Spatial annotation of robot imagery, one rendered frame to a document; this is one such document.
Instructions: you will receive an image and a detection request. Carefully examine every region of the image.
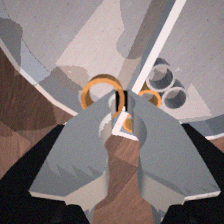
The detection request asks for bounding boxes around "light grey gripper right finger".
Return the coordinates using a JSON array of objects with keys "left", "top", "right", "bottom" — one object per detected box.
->
[{"left": 123, "top": 89, "right": 224, "bottom": 224}]

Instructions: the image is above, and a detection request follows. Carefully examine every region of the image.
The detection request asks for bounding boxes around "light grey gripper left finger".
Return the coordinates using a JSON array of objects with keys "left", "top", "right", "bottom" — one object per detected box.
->
[{"left": 0, "top": 89, "right": 119, "bottom": 224}]

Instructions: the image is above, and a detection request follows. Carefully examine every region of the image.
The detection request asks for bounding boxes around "grey metal bushing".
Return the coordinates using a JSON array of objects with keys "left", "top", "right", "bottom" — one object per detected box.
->
[
  {"left": 145, "top": 58, "right": 176, "bottom": 92},
  {"left": 159, "top": 79, "right": 189, "bottom": 111}
]

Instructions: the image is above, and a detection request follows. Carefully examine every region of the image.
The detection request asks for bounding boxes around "bronze bushing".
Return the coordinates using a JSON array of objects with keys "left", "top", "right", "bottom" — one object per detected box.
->
[
  {"left": 138, "top": 81, "right": 161, "bottom": 107},
  {"left": 123, "top": 114, "right": 132, "bottom": 133},
  {"left": 81, "top": 74, "right": 125, "bottom": 118}
]

